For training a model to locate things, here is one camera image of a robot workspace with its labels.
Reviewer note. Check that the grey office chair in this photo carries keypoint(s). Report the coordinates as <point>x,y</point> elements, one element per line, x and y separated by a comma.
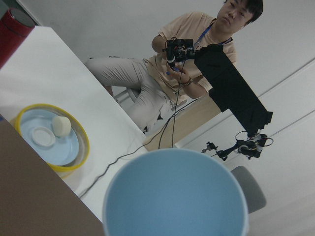
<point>255,197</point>

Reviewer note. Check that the light blue plastic cup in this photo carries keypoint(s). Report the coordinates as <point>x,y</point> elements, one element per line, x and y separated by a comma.
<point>174,192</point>

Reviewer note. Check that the white round lid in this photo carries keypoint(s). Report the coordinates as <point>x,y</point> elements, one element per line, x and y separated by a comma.
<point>43,137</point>

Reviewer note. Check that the white round block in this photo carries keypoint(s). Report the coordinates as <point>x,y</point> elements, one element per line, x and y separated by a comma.
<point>61,126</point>

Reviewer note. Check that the black cloth covered stand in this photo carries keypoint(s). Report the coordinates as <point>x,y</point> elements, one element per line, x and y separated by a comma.
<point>230,90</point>

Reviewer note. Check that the yellow rimmed blue bowl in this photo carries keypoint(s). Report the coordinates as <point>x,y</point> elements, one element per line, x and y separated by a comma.
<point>67,153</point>

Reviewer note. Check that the red cylindrical bottle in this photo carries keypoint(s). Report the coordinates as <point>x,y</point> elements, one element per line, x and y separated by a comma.
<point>15,26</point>

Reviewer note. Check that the person in beige shirt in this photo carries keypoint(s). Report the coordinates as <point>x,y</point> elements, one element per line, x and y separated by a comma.
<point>163,86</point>

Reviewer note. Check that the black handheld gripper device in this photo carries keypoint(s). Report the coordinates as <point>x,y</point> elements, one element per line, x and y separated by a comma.
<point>178,50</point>

